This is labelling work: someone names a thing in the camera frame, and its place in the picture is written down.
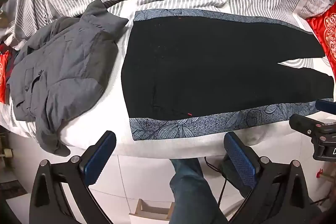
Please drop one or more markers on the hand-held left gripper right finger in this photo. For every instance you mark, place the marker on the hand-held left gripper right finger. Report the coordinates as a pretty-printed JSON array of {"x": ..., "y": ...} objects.
[{"x": 241, "y": 158}]

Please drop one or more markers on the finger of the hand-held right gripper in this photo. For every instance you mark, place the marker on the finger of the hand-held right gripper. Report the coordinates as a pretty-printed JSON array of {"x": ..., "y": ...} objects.
[
  {"x": 326, "y": 105},
  {"x": 304, "y": 123}
]

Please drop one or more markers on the grey padded jacket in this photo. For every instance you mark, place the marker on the grey padded jacket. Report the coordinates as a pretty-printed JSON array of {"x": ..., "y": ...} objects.
[{"x": 60, "y": 74}]

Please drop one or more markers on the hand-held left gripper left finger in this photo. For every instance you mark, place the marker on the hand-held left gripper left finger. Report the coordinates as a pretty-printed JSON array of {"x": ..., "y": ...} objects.
[{"x": 101, "y": 158}]

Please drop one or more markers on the beige wall socket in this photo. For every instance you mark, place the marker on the beige wall socket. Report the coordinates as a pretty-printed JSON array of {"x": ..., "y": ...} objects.
[{"x": 6, "y": 153}]

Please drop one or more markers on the red patterned pillow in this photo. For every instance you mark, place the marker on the red patterned pillow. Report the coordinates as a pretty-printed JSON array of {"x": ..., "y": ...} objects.
[
  {"x": 326, "y": 35},
  {"x": 3, "y": 74}
]

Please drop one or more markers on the person's leg in jeans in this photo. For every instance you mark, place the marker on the person's leg in jeans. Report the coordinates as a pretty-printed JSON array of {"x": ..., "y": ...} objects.
[{"x": 191, "y": 192}]

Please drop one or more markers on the black pants with floral trim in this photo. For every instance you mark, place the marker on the black pants with floral trim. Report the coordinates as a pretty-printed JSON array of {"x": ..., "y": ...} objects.
[{"x": 210, "y": 69}]

